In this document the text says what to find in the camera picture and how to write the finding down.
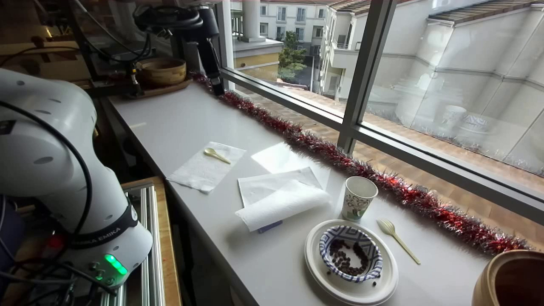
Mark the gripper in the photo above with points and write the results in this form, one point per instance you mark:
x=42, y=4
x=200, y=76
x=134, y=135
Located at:
x=206, y=29

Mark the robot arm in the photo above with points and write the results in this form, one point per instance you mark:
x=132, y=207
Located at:
x=38, y=140

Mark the unfolded white paper napkin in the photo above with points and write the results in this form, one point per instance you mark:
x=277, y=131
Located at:
x=199, y=172

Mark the folded white paper napkin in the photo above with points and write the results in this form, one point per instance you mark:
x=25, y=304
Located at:
x=280, y=202

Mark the wooden bowl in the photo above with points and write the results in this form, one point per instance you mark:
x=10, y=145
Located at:
x=161, y=72

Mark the wooden tray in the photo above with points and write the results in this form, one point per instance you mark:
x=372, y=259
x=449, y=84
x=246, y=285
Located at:
x=170, y=90

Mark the pale plastic spoon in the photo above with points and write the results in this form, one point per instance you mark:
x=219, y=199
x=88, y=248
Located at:
x=216, y=155

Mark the window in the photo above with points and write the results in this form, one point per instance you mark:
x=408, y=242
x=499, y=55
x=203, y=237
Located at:
x=357, y=85

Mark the red and silver tinsel garland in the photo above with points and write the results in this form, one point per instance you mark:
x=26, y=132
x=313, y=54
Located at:
x=340, y=156

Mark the small blue flat object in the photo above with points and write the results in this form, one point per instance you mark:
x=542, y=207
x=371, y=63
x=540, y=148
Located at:
x=270, y=226

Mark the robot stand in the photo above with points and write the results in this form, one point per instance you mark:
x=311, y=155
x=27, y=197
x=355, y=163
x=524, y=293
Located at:
x=163, y=238

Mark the patterned paper cup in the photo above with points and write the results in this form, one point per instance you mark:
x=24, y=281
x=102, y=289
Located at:
x=358, y=204

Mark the blue patterned paper bowl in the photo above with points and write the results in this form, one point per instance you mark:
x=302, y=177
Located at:
x=330, y=265

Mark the heap of coffee beans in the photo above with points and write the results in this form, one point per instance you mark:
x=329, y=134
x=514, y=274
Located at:
x=346, y=259

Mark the pale plastic fork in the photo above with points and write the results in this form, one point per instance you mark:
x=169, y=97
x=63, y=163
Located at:
x=397, y=238

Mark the white paper plate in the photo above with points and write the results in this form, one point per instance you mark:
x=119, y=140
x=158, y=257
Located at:
x=352, y=291

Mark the round wooden pot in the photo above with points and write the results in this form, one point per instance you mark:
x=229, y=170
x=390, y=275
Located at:
x=488, y=280

